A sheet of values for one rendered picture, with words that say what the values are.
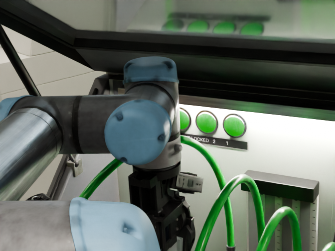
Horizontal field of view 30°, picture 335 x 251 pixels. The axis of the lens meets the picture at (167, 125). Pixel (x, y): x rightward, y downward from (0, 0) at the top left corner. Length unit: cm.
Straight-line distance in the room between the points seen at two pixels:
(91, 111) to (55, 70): 312
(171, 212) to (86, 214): 52
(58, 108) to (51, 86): 311
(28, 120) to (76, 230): 35
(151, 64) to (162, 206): 22
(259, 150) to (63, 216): 87
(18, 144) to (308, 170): 69
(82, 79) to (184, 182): 308
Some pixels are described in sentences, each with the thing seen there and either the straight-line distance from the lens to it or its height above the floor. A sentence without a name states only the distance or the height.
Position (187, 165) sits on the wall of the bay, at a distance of 132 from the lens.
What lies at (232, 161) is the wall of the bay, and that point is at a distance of 126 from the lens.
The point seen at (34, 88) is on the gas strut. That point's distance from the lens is 116.
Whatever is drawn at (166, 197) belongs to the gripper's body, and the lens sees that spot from 93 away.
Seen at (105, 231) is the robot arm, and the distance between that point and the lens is 38.
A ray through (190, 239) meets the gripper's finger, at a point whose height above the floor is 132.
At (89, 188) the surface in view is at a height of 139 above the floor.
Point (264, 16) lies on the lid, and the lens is 86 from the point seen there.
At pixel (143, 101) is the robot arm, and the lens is 75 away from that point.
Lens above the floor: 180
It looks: 20 degrees down
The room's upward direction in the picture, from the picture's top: 3 degrees counter-clockwise
